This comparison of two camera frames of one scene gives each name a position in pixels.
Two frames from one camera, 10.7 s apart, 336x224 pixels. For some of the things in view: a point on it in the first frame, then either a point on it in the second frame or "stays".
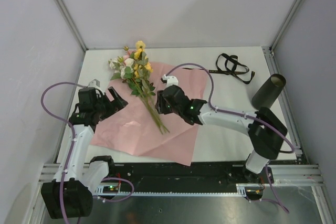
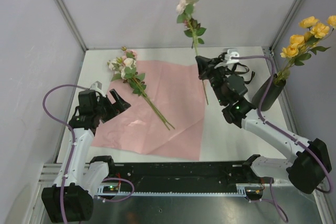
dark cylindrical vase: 268,93 stays
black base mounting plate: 178,178 stays
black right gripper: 159,106 -> 206,66
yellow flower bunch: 136,71 -> 300,48
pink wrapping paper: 139,128 stays
